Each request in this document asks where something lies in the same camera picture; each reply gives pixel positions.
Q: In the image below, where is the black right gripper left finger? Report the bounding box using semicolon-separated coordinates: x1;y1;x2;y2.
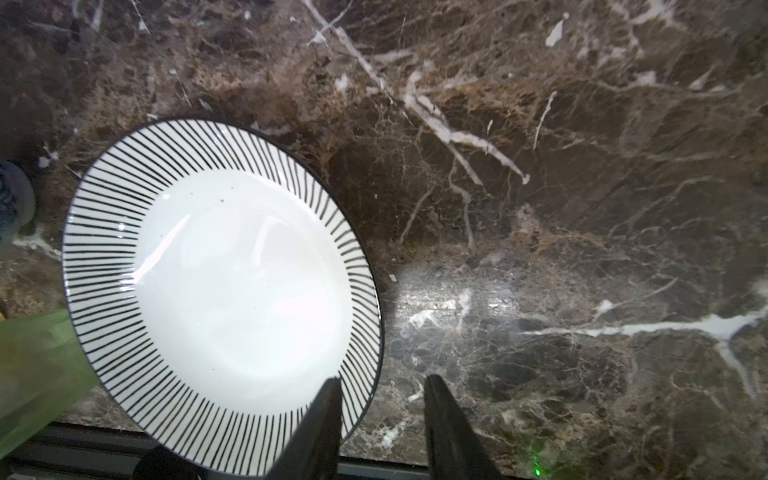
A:
266;378;342;479

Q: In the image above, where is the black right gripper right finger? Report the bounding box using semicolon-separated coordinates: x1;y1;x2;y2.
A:
424;374;504;479

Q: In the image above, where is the black striped white plate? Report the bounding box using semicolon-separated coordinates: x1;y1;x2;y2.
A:
62;118;384;477

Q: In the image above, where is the blue floral ceramic bowl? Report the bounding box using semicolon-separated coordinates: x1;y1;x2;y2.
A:
1;161;36;245

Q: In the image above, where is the green glass cup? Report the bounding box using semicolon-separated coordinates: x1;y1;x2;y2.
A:
1;309;98;457

